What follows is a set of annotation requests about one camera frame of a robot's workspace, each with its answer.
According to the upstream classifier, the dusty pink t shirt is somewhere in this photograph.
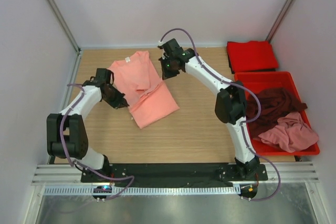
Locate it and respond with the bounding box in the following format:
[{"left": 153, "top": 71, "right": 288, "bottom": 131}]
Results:
[{"left": 256, "top": 112, "right": 319, "bottom": 153}]

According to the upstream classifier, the red plastic bin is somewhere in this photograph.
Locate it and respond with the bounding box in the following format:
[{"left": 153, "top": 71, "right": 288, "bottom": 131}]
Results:
[{"left": 234, "top": 71, "right": 320, "bottom": 156}]

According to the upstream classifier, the aluminium frame rail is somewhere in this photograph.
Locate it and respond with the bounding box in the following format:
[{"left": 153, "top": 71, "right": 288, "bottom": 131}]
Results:
[{"left": 32, "top": 162, "right": 319, "bottom": 185}]

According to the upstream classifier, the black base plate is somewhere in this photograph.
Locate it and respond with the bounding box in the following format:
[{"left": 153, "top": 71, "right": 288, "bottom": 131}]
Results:
[{"left": 80, "top": 163, "right": 268, "bottom": 188}]

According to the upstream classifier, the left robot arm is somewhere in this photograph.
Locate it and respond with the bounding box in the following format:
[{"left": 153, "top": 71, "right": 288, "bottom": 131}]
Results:
[{"left": 46, "top": 68, "right": 129, "bottom": 182}]

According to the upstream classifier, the folded red t shirt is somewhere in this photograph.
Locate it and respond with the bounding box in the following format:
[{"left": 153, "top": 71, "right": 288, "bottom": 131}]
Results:
[{"left": 226, "top": 41, "right": 279, "bottom": 73}]

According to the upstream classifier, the corner aluminium post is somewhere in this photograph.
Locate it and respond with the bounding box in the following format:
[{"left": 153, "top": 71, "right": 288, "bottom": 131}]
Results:
[
  {"left": 30, "top": 0, "right": 81, "bottom": 52},
  {"left": 265, "top": 0, "right": 296, "bottom": 43}
]

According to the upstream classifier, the slotted cable duct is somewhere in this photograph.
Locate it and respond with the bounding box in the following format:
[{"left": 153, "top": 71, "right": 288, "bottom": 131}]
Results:
[{"left": 44, "top": 185, "right": 240, "bottom": 196}]

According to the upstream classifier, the right corner aluminium post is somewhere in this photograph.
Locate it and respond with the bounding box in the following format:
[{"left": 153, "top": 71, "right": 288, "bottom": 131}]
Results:
[{"left": 265, "top": 0, "right": 296, "bottom": 43}]

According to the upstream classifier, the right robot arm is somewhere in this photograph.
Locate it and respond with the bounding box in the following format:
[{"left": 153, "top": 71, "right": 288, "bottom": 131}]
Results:
[{"left": 158, "top": 39, "right": 260, "bottom": 180}]

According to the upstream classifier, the dark maroon t shirt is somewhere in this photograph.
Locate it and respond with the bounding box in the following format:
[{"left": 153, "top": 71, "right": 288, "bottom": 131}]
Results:
[{"left": 248, "top": 87, "right": 308, "bottom": 138}]

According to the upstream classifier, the salmon pink t shirt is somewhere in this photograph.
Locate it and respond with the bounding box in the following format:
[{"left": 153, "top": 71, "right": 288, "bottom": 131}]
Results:
[{"left": 109, "top": 51, "right": 180, "bottom": 129}]

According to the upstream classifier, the left corner aluminium post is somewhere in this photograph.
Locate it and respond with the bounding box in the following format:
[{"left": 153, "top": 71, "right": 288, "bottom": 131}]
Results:
[{"left": 30, "top": 0, "right": 81, "bottom": 52}]

